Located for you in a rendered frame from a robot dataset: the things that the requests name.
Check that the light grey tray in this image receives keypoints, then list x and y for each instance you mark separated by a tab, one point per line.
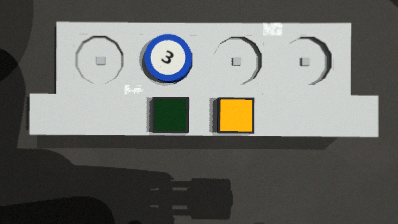
246	79

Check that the blue screw cap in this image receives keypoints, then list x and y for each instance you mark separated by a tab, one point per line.
168	58

